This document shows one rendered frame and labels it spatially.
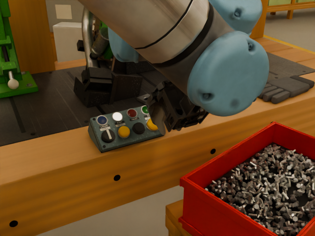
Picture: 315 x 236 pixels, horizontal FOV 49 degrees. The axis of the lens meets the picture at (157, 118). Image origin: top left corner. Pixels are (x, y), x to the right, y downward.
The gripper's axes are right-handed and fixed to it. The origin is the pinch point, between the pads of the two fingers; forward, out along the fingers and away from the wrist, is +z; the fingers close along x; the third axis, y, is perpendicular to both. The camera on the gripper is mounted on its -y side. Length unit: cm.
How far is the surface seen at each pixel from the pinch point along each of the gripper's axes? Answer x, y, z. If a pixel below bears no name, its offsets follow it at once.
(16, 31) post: -19, -54, 28
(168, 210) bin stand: -3.1, 17.9, 6.7
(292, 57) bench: 77, -22, 24
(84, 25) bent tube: -3.2, -37.5, 11.3
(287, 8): 455, -267, 276
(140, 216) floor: 25, 1, 116
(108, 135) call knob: -10.7, 0.1, 2.3
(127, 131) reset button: -6.6, 0.4, 2.4
